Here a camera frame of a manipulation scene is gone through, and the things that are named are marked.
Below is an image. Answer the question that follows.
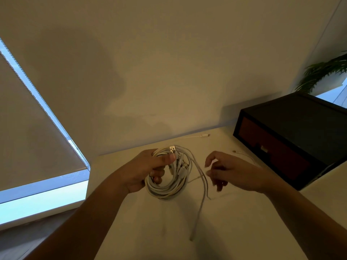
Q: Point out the person's left hand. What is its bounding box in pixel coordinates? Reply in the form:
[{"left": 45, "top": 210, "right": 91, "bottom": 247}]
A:
[{"left": 115, "top": 149, "right": 177, "bottom": 194}]

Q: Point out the person's right hand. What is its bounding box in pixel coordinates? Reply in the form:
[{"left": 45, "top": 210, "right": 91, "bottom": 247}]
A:
[{"left": 205, "top": 151, "right": 268, "bottom": 194}]

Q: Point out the white cable bundle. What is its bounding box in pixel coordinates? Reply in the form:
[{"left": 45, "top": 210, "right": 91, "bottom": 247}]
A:
[{"left": 145, "top": 145, "right": 194, "bottom": 201}]

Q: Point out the person's left forearm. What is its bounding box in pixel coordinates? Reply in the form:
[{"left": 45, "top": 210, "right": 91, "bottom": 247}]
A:
[{"left": 24, "top": 172, "right": 130, "bottom": 260}]

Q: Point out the person's right forearm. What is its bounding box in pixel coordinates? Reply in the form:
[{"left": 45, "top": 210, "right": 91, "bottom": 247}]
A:
[{"left": 260, "top": 173, "right": 347, "bottom": 260}]

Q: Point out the red drawer front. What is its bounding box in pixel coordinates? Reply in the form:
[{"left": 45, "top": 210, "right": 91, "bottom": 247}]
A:
[{"left": 238, "top": 117, "right": 313, "bottom": 182}]

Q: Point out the black storage box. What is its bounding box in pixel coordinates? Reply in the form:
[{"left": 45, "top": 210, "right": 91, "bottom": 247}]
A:
[{"left": 233, "top": 91, "right": 347, "bottom": 191}]

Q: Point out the beige roller blind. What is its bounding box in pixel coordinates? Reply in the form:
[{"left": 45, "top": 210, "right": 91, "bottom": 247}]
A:
[{"left": 0, "top": 53, "right": 88, "bottom": 192}]

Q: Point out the green potted plant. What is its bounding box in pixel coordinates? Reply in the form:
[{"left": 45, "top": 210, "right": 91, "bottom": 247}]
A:
[{"left": 295, "top": 52, "right": 347, "bottom": 93}]

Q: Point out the short white cable with plug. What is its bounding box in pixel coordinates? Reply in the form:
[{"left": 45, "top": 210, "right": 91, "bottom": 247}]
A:
[{"left": 177, "top": 134, "right": 211, "bottom": 140}]

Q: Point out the thin pale cable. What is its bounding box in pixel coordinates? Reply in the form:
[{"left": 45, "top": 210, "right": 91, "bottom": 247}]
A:
[{"left": 233, "top": 150, "right": 256, "bottom": 165}]

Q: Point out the loose long white cable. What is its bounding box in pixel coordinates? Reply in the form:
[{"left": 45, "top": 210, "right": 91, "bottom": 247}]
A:
[{"left": 187, "top": 149, "right": 212, "bottom": 242}]

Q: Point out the white window frame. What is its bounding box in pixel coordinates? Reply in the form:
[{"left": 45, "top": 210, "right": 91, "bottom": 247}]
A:
[{"left": 0, "top": 38, "right": 91, "bottom": 231}]

